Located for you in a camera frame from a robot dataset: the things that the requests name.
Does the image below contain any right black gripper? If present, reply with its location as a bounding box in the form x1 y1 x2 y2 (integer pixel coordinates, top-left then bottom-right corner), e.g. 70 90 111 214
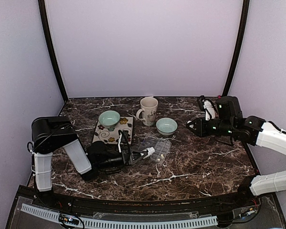
188 116 235 137

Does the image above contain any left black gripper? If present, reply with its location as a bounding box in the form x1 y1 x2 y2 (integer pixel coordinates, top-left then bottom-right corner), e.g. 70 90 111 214
96 148 148 170

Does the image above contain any small white pill bottle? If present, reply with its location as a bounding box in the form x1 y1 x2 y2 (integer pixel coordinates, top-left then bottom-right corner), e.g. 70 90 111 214
143 147 155 159

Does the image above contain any clear plastic pill organizer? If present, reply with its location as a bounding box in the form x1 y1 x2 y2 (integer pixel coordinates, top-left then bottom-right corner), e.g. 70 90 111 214
138 135 172 164

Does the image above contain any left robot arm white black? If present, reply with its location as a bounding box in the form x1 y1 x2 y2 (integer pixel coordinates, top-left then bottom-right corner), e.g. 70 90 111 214
27 116 154 208

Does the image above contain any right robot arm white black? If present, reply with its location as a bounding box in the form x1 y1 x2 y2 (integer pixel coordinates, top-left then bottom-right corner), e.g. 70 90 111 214
186 96 286 207

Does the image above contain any celadon bowl on table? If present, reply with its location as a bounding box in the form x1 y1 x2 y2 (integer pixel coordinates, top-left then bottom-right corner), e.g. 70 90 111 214
156 117 178 136

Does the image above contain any square floral ceramic tray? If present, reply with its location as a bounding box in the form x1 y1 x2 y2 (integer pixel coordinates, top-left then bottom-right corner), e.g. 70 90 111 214
92 116 134 145

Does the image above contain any cream ceramic mug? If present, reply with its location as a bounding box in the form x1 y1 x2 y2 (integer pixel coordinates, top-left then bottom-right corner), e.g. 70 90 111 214
136 96 158 126

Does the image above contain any celadon bowl on tray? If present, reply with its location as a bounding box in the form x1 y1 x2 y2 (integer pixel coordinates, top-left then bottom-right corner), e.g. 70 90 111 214
98 110 121 129

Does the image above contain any small circuit board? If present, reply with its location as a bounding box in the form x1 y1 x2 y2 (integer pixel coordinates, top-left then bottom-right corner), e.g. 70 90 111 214
59 215 80 225

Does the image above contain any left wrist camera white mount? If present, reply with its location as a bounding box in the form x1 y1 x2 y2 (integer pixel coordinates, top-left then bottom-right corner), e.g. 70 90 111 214
117 129 130 153

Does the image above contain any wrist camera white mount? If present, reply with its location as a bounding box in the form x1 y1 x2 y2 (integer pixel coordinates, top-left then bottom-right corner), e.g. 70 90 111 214
197 95 217 121
117 129 130 153

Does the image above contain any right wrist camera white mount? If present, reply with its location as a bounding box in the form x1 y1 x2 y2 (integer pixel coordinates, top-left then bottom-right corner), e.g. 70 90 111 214
197 95 217 121

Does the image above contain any white slotted cable duct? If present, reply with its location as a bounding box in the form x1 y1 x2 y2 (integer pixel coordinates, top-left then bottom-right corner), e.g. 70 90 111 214
20 204 218 229

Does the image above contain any black front table rail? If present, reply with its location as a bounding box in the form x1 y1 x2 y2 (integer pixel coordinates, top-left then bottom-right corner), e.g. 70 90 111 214
45 193 240 215

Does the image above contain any right black frame post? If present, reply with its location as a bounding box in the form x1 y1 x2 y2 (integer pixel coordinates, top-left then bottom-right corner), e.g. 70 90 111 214
222 0 250 96

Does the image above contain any black frame post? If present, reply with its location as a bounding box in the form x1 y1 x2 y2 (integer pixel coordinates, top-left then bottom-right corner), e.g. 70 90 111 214
222 0 250 96
38 0 69 103

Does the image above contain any left black frame post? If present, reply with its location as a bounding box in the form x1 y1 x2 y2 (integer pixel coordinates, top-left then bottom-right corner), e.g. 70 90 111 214
38 0 69 103

